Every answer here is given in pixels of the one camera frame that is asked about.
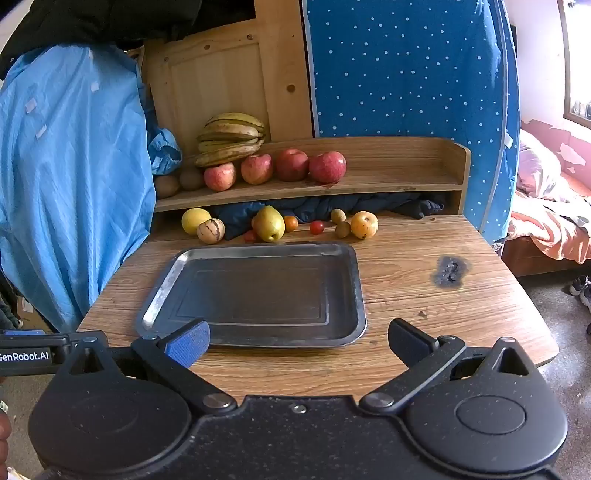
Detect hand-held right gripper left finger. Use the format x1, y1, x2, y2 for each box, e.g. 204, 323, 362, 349
55, 318, 237, 414

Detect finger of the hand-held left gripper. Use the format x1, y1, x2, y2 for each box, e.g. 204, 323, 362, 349
65, 330, 110, 358

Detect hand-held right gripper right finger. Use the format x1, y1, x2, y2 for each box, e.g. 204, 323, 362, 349
360, 318, 541, 414

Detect metal tray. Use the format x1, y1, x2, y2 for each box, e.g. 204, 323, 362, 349
135, 242, 368, 348

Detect yellow-orange round fruit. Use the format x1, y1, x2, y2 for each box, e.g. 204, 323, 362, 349
351, 211, 379, 240

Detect yellow lemon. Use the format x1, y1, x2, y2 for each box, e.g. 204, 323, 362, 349
181, 208, 212, 236

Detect person's left hand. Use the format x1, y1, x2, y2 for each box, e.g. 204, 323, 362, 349
0, 408, 13, 467

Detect striped pepino melon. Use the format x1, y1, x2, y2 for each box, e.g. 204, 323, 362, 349
197, 218, 225, 244

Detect yellow-green pear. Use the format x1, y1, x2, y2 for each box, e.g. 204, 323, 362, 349
252, 205, 286, 243

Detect light blue garment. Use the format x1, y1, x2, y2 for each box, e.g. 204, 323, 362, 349
0, 44, 158, 333

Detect brown kiwi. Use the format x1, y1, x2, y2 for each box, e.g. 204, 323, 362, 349
154, 174, 181, 199
179, 167, 206, 191

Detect red apple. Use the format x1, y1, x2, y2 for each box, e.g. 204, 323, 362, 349
276, 148, 310, 182
308, 151, 347, 184
204, 162, 238, 192
240, 154, 273, 185

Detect wooden shelf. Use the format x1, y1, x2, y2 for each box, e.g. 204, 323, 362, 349
152, 136, 472, 215

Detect dark sneakers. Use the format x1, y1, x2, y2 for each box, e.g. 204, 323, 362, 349
568, 274, 591, 315

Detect bed with pink bedding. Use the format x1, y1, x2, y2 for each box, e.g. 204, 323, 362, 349
501, 117, 591, 278

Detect blue plastic bag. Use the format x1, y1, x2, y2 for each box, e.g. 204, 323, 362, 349
148, 127, 183, 176

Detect bunch of bananas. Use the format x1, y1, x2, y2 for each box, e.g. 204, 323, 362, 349
194, 112, 267, 168

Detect pale wooden panel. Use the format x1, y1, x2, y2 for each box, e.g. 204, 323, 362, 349
139, 0, 315, 153

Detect blue white-dotted cloth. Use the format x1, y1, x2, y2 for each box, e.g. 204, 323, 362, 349
302, 0, 522, 243

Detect window frame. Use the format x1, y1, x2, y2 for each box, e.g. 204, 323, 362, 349
556, 0, 591, 130

